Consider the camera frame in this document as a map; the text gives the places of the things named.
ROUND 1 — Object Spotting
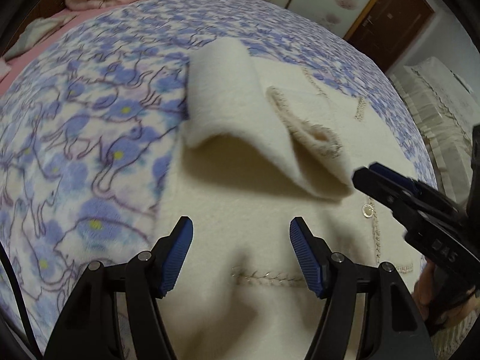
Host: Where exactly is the cream fuzzy cardigan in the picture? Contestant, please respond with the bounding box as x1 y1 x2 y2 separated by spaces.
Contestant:
159 38 421 359

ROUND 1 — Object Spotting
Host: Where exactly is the blue cat print blanket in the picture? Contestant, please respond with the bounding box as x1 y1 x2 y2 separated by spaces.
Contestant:
1 0 434 347

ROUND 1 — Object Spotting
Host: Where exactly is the beige lace covered furniture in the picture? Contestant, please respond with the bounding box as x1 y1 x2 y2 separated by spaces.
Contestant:
389 57 479 206

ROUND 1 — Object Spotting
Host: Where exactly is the person right hand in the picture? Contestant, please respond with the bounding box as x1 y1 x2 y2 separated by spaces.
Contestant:
412 258 479 328

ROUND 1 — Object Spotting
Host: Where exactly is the dark wooden door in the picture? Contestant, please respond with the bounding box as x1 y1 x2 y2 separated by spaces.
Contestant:
343 0 434 72

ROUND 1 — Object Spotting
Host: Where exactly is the grey crumpled cloth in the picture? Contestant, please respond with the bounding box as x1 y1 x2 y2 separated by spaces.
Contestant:
3 16 68 61

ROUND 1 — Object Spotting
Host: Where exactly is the pink bed sheet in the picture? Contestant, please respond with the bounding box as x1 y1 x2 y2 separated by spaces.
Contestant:
0 6 82 95

